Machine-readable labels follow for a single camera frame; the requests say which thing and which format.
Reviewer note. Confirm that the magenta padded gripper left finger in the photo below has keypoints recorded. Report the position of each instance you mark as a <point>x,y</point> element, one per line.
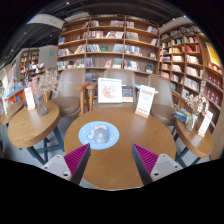
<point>71,166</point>

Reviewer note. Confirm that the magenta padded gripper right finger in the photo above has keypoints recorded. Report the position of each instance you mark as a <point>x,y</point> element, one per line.
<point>152,166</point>

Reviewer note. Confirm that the grey computer mouse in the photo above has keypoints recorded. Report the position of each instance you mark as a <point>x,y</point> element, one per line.
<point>100,135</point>

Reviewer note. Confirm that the round blue mouse pad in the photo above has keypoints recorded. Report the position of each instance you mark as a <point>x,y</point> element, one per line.
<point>87,131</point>

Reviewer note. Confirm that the round wooden right table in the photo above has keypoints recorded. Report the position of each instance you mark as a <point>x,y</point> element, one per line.
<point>201,147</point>

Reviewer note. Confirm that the right brown leather armchair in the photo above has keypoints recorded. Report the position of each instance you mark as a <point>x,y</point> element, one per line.
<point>162,107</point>

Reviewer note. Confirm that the brown leather armchair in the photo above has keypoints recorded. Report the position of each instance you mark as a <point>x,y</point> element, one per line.
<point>128,79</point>
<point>71,96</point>
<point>162,107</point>

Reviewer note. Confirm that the round wooden left table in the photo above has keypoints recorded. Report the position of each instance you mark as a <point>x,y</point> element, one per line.
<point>29,130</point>

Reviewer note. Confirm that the stack of books right table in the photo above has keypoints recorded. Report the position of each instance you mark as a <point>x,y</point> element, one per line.
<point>181,114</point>

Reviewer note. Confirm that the white red menu stand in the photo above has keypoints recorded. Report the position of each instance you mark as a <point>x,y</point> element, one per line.
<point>145,100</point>

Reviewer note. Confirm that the white sign card right table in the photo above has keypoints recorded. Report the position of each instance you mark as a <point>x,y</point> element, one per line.
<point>205,124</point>

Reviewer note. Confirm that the white sign card table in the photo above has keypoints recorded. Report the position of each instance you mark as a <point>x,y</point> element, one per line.
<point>205,124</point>
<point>29,98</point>

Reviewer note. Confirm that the left brown leather armchair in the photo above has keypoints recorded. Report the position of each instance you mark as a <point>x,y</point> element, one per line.
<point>71,96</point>

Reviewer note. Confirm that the glass vase dried flowers right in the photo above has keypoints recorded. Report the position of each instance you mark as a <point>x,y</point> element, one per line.
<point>199,105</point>

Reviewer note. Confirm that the glass vase dried flowers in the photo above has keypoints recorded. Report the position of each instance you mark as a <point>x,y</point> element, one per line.
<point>40,85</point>
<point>199,105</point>

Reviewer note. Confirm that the book on middle chair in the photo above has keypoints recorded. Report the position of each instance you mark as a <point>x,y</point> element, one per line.
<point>127,94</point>

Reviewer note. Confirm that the white framed picture sign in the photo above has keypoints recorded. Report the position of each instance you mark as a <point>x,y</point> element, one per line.
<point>109,90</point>

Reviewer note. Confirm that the white sign card left table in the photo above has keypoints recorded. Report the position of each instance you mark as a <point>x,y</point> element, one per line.
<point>29,98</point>

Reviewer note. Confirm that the glass vase dried flowers left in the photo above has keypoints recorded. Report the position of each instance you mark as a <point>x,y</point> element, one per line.
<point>40,85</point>

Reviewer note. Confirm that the orange blue display counter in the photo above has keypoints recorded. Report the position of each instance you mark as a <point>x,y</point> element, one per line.
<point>15,96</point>

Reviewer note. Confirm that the middle brown leather armchair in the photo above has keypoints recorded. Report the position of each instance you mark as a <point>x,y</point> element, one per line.
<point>128,79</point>

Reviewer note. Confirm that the wooden right bookshelf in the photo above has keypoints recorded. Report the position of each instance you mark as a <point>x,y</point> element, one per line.
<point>187,58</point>

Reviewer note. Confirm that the distant wooden bookshelf left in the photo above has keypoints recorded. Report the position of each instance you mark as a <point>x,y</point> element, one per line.
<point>29,65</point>

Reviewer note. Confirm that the large wooden centre bookshelf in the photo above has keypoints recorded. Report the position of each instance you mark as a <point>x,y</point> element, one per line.
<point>98,42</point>

